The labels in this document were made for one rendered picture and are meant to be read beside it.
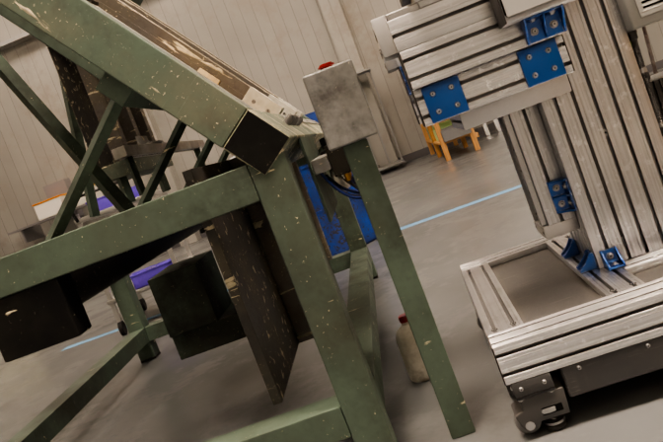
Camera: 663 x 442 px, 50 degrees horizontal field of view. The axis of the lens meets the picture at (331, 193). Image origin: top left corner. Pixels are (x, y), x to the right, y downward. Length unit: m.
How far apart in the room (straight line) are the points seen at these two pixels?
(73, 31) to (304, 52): 9.98
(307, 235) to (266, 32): 10.21
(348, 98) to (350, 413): 0.74
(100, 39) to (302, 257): 0.68
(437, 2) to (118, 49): 0.73
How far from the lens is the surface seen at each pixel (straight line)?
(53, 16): 1.77
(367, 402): 1.74
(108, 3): 2.46
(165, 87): 1.67
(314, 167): 1.90
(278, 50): 11.71
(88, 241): 1.75
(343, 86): 1.62
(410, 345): 2.17
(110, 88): 1.78
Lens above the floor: 0.77
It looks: 4 degrees down
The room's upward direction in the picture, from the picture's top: 21 degrees counter-clockwise
